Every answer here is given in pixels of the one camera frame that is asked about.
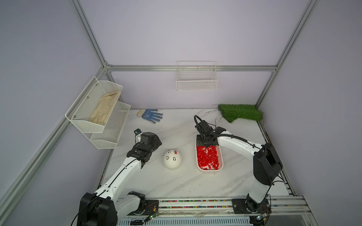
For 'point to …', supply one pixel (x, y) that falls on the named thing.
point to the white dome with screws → (172, 159)
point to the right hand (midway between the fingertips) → (202, 142)
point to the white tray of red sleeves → (209, 158)
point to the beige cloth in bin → (102, 111)
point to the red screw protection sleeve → (175, 152)
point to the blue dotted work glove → (147, 114)
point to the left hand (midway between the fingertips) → (151, 143)
